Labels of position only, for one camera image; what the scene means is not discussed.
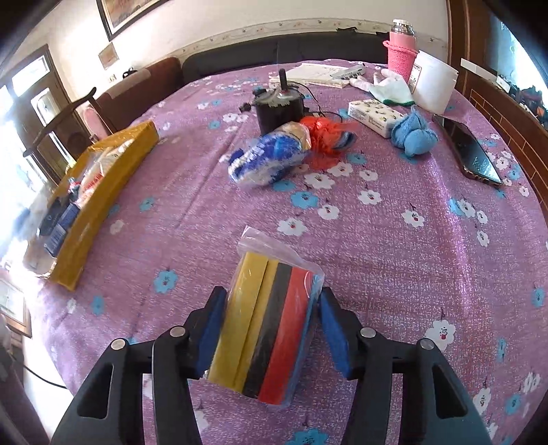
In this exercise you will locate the black snack packet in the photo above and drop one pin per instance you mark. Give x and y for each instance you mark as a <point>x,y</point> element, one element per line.
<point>51,218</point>

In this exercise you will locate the pile of small tools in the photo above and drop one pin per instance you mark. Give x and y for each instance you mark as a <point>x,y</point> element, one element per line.
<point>528,98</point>

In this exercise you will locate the wooden glass door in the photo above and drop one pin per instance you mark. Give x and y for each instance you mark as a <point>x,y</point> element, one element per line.
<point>38,94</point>

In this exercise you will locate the colourful sponge pack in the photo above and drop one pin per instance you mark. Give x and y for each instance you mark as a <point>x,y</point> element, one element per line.
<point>265,325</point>

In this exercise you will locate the purple floral tablecloth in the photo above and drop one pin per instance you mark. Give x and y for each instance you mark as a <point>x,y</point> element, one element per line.
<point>385,256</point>

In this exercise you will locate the orange plastic bag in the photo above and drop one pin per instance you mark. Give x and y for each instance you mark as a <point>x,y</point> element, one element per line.
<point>323,132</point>

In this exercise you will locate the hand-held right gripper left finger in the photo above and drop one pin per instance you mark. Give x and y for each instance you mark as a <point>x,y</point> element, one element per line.
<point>212,333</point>

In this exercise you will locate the small blue box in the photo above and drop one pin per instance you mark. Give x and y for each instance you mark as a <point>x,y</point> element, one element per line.
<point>64,231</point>

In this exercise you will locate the white wet wipe packet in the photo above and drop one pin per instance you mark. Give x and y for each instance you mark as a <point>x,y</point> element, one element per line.
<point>96,171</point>

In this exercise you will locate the black cylindrical motor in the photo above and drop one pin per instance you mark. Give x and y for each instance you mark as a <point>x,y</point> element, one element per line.
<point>274,113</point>

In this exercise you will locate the white work glove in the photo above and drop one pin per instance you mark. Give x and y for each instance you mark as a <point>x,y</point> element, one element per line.
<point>391,90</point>

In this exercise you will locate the lemon print tissue packet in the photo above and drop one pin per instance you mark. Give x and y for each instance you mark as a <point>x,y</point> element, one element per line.
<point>372,114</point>

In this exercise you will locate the stack of white papers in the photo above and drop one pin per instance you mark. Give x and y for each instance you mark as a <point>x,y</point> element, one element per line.
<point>314,73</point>

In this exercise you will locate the yellow cardboard box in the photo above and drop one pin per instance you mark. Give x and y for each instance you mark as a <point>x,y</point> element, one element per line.
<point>98,214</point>

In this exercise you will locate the pink knit-sleeved bottle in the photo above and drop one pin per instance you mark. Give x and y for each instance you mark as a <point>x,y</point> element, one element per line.
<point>400,55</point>

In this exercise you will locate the small framed wall notice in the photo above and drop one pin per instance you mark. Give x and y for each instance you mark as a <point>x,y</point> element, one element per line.
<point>108,55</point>

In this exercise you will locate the large framed picture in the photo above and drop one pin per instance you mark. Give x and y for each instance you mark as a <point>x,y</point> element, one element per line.
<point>105,21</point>

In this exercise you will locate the wooden window ledge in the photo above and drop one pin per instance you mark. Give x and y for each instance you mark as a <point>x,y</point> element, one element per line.
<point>501,111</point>

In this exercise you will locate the blue scrubber in clear bag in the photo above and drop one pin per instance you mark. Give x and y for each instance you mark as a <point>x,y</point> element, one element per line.
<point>265,158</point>

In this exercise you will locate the black smartphone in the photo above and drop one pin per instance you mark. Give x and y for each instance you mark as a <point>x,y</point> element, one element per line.
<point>471,149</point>

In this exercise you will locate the grey remote control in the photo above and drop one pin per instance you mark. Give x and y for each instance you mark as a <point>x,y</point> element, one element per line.
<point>347,72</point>

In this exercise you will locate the maroon chair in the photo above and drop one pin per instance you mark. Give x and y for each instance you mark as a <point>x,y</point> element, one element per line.
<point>141,90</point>

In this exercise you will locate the dark wooden chair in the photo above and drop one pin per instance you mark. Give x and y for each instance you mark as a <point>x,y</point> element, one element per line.
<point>64,112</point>

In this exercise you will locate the white plastic jar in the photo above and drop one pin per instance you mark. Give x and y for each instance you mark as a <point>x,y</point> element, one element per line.
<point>432,85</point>

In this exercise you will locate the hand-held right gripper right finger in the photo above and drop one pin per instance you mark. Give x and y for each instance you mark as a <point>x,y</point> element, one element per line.
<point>336,333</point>

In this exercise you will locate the dark sofa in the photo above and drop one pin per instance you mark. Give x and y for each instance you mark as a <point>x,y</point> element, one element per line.
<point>257,51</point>

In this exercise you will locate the blue knit cloth ball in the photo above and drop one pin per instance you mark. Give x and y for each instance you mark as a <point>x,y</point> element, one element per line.
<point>413,137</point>

